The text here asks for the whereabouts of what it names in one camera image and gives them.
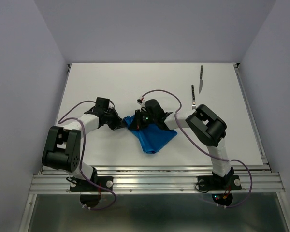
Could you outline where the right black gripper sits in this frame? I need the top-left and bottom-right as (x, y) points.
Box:
(128, 109), (157, 130)

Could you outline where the blue cloth napkin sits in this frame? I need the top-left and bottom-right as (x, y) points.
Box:
(129, 123), (177, 154)

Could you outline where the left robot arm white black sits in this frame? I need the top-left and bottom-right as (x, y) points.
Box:
(42, 106), (126, 190)

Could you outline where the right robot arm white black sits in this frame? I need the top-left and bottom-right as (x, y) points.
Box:
(128, 104), (234, 189)

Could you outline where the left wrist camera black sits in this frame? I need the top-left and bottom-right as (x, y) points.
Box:
(95, 97), (110, 111)

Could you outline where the steel fork black handle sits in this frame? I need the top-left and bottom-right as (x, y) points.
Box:
(191, 85), (196, 110)

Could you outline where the steel knife black handle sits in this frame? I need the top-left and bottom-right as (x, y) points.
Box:
(199, 65), (203, 94)

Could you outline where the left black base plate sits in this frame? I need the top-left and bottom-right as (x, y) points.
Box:
(69, 176), (114, 193)

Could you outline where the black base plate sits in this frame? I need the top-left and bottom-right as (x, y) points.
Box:
(196, 175), (242, 192)
(69, 176), (114, 193)

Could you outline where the aluminium front rail frame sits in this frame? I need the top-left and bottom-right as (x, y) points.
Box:
(29, 165), (285, 194)

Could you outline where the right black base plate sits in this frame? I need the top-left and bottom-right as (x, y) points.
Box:
(196, 175), (242, 192)

